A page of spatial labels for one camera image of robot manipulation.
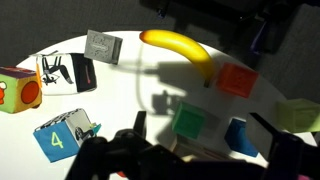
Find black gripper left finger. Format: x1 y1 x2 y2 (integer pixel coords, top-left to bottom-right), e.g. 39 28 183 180
133 110 148 138

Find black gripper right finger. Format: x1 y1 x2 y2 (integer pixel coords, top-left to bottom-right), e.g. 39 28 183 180
245 112 284 161

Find orange block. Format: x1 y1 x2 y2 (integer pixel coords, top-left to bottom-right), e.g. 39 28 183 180
215 61 260 99

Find blue block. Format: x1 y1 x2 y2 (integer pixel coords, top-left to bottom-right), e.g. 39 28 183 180
223 117 260 158

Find lime green block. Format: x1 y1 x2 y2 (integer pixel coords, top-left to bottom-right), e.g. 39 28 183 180
275 97 320 134

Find pink block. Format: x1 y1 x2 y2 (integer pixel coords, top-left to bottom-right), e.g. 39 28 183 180
297 173 314 180

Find grey block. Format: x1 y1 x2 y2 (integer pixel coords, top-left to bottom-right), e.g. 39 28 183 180
84 29 124 65

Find black white soft cube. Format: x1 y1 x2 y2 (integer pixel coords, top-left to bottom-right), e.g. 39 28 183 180
31 50 98 96

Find blue soft cube number four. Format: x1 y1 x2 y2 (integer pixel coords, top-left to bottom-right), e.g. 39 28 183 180
32 107 103 164

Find purple black spring clamp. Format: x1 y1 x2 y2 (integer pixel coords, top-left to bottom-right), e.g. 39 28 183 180
248 19 279 56

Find orange yellow soft cube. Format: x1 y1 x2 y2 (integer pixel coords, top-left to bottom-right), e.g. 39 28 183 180
0 65 44 115

